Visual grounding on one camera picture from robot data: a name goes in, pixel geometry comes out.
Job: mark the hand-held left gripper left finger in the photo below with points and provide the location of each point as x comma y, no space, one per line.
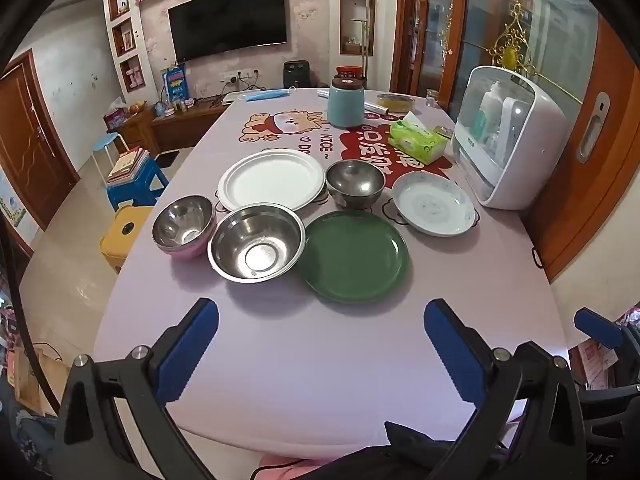
192,350

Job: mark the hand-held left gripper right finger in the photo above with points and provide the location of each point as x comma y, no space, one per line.
452,355

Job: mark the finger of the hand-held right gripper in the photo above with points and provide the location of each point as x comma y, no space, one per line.
597,327

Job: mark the large steel bowl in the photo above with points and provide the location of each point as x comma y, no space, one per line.
255,245

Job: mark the pink steel bowl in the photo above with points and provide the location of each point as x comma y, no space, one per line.
182,222

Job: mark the green plate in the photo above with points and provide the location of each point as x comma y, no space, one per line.
355,260

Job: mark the white blue-patterned plate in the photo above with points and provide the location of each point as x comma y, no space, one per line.
430,205

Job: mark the large white plate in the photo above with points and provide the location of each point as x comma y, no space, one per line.
272,180

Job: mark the small dark steel bowl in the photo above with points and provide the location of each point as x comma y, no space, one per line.
355,182

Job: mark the dark garment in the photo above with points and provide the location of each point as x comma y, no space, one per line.
420,452

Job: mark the pink printed tablecloth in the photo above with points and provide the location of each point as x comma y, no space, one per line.
300,360

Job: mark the orange door with white lock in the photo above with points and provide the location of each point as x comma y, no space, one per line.
565,210

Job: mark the yellow plastic stool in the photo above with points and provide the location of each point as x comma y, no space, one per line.
125,232

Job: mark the pink trousers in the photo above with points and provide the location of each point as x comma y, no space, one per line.
285,467

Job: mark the wooden box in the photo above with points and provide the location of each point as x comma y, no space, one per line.
35,385

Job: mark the blue plastic stool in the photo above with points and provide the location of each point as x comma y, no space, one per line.
135,192

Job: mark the white dish cabinet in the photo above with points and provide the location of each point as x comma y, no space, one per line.
530,160

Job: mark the stack of books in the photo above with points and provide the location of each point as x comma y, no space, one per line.
127,165

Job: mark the green tissue pack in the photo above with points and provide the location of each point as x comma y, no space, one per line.
417,142

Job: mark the wooden television cabinet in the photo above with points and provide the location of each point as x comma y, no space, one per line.
170,127

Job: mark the white stool with blue seat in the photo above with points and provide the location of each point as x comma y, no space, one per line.
107,140

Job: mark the drinking glass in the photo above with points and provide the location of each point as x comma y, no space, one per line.
432,99

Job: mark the foil roll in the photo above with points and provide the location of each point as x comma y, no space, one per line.
377,108

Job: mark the round yellow tin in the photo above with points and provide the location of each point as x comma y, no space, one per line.
395,102

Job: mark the brown wooden door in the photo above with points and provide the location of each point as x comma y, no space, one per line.
30,145

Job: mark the blue printed bag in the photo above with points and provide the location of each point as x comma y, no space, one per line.
175,84

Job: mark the teal canister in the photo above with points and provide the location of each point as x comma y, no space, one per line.
346,105

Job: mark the black air fryer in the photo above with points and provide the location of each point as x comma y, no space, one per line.
296,74

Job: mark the red-lidded jar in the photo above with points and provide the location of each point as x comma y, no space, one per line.
350,72

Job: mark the glass door with gold ornament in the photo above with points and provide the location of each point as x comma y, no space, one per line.
450,35

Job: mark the black television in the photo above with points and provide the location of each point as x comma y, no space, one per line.
227,20

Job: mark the colourful wall poster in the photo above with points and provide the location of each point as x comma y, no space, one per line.
11,205

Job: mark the white wall niche shelves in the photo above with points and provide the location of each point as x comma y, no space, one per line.
125,35

